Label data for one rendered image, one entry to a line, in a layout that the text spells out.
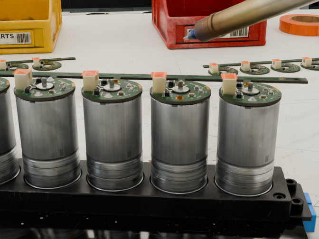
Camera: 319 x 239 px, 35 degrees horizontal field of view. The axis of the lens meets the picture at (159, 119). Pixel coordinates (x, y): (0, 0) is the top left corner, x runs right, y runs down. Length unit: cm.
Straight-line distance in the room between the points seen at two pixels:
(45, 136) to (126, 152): 3
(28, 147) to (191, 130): 7
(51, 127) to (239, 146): 8
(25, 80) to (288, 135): 17
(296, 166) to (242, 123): 9
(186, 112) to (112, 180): 4
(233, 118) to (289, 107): 17
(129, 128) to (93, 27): 39
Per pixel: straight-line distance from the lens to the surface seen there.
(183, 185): 21
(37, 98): 20
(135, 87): 21
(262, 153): 21
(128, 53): 49
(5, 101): 22
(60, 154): 22
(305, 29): 57
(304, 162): 29
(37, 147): 21
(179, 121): 20
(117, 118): 20
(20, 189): 22
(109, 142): 21
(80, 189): 22
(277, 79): 23
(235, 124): 20
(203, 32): 18
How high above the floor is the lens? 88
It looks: 23 degrees down
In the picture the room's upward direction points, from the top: straight up
